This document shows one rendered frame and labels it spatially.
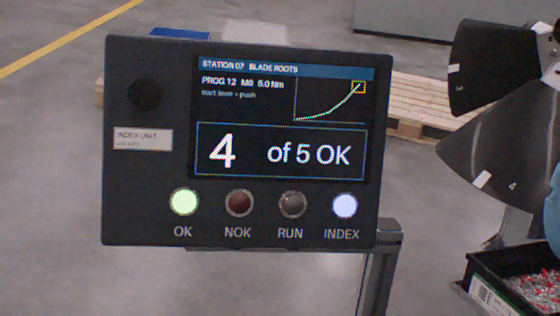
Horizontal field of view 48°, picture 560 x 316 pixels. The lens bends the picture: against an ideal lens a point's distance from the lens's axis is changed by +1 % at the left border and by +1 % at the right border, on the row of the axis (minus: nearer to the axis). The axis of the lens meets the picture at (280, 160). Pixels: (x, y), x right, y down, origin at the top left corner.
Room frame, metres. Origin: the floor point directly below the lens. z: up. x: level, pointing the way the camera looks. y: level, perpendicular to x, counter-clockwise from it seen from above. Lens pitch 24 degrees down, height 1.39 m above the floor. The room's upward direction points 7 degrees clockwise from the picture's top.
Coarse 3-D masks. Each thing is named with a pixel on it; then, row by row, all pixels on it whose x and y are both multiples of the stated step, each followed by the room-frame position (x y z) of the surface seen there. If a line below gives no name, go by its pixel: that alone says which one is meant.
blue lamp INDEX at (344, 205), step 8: (344, 192) 0.53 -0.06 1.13; (336, 200) 0.53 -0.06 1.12; (344, 200) 0.53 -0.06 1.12; (352, 200) 0.53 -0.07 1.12; (336, 208) 0.52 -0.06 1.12; (344, 208) 0.52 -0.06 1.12; (352, 208) 0.53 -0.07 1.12; (336, 216) 0.53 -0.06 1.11; (344, 216) 0.53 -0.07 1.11; (352, 216) 0.53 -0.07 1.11
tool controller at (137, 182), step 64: (128, 64) 0.52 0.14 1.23; (192, 64) 0.53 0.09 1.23; (256, 64) 0.54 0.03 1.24; (320, 64) 0.56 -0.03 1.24; (384, 64) 0.57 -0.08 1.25; (128, 128) 0.51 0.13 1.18; (192, 128) 0.52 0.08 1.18; (256, 128) 0.53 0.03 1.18; (320, 128) 0.54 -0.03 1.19; (384, 128) 0.56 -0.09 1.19; (128, 192) 0.49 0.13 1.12; (256, 192) 0.52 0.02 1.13; (320, 192) 0.53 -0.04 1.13
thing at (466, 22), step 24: (480, 24) 1.40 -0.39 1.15; (504, 24) 1.34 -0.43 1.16; (456, 48) 1.43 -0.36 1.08; (480, 48) 1.37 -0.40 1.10; (504, 48) 1.32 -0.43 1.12; (528, 48) 1.27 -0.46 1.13; (456, 72) 1.40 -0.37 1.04; (480, 72) 1.35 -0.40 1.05; (504, 72) 1.30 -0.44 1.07; (528, 72) 1.26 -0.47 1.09; (456, 96) 1.37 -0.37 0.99; (480, 96) 1.33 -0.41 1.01; (504, 96) 1.29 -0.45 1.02
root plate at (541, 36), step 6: (540, 36) 1.26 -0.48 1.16; (546, 36) 1.25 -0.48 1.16; (552, 36) 1.24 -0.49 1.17; (540, 42) 1.26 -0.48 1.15; (546, 42) 1.25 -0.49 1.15; (552, 42) 1.24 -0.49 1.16; (540, 48) 1.26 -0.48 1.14; (546, 48) 1.25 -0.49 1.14; (552, 48) 1.24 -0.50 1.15; (558, 48) 1.23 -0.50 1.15; (540, 54) 1.26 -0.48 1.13; (546, 54) 1.25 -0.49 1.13; (558, 54) 1.23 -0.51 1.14; (540, 60) 1.25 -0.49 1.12; (546, 60) 1.25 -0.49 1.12; (552, 60) 1.24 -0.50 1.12; (546, 66) 1.24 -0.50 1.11
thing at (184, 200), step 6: (186, 186) 0.51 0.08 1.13; (174, 192) 0.50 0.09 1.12; (180, 192) 0.50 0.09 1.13; (186, 192) 0.50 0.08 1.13; (192, 192) 0.50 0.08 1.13; (174, 198) 0.50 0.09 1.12; (180, 198) 0.49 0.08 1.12; (186, 198) 0.50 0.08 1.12; (192, 198) 0.50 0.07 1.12; (198, 198) 0.50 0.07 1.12; (174, 204) 0.49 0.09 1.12; (180, 204) 0.49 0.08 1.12; (186, 204) 0.49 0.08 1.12; (192, 204) 0.50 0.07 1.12; (174, 210) 0.50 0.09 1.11; (180, 210) 0.49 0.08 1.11; (186, 210) 0.49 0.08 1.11; (192, 210) 0.50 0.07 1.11
